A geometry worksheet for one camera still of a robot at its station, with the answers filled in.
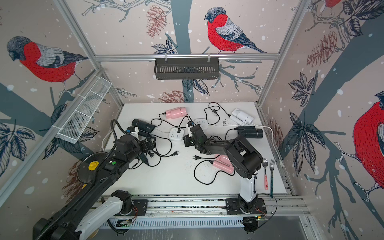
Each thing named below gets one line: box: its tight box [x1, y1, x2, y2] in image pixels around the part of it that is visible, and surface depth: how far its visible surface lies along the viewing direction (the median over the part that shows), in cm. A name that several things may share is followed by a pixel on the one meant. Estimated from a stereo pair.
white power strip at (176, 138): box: [168, 127, 185, 146], surface depth 100 cm
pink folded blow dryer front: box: [212, 154, 235, 175], surface depth 87 cm
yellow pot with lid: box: [77, 151, 108, 184], surface depth 79 cm
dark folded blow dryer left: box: [132, 118, 156, 138], surface depth 105 cm
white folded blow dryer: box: [229, 108, 254, 125], surface depth 110 cm
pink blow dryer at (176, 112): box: [165, 107, 187, 119], surface depth 111 cm
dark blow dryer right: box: [237, 126, 264, 139], surface depth 100 cm
